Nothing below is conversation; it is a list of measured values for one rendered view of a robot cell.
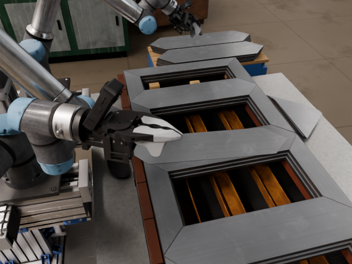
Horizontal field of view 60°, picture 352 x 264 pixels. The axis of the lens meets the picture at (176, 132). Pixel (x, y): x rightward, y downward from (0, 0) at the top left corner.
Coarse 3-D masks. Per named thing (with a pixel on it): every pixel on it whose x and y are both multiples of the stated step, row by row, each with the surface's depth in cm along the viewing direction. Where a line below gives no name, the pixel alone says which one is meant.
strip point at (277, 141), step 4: (264, 128) 150; (268, 132) 148; (272, 132) 148; (268, 136) 145; (272, 136) 145; (276, 136) 145; (280, 136) 145; (272, 140) 143; (276, 140) 143; (280, 140) 143; (284, 140) 143; (272, 144) 141; (276, 144) 141; (280, 144) 141; (276, 148) 139; (276, 152) 137
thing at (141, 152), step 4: (136, 148) 139; (140, 148) 139; (144, 148) 139; (136, 152) 137; (140, 152) 137; (144, 152) 137; (136, 156) 136; (140, 156) 136; (144, 156) 136; (148, 156) 136; (144, 160) 134; (148, 160) 134
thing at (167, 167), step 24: (192, 72) 192; (216, 72) 196; (240, 96) 171; (264, 120) 157; (288, 144) 142; (144, 168) 135; (168, 168) 130; (192, 168) 132; (216, 168) 134; (312, 192) 125
